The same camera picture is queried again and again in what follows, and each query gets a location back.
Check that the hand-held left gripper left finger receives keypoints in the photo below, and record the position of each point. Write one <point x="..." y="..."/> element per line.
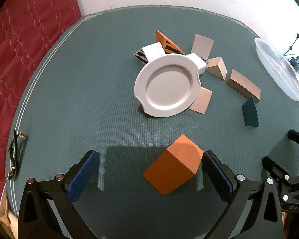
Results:
<point x="82" y="176"/>

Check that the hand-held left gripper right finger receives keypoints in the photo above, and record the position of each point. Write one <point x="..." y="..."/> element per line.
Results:
<point x="218" y="176"/>

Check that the plain orange wooden block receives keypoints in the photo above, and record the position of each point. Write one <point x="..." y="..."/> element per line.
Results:
<point x="172" y="169"/>

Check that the teal wooden block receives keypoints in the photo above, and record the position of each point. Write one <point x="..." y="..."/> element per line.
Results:
<point x="250" y="113"/>

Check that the brown wooden block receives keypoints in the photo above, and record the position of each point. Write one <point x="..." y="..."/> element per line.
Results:
<point x="243" y="86"/>

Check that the clear plastic bowl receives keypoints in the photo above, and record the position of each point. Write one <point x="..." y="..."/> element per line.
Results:
<point x="276" y="64"/>

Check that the white round plate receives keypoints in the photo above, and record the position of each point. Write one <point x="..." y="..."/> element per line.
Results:
<point x="168" y="84"/>

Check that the light wooden wedge block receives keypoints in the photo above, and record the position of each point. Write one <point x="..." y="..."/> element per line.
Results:
<point x="215" y="66"/>

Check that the tan flat wooden block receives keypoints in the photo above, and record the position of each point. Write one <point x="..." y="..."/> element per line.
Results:
<point x="201" y="102"/>

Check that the black charger device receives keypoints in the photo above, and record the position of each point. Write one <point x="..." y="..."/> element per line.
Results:
<point x="294" y="61"/>

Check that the beige cloth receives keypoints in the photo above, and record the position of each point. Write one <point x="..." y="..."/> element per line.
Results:
<point x="6" y="219"/>

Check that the plain white block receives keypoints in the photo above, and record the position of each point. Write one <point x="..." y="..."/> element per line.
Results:
<point x="199" y="63"/>

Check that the pale beige flat block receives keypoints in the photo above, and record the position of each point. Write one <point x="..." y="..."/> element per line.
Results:
<point x="201" y="46"/>

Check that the white block with striped side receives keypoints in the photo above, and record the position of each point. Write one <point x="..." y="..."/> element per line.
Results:
<point x="153" y="51"/>

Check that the red quilted blanket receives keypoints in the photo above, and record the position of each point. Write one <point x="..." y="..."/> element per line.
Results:
<point x="22" y="42"/>

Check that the orange block with striped side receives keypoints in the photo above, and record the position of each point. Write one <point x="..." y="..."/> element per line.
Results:
<point x="160" y="38"/>

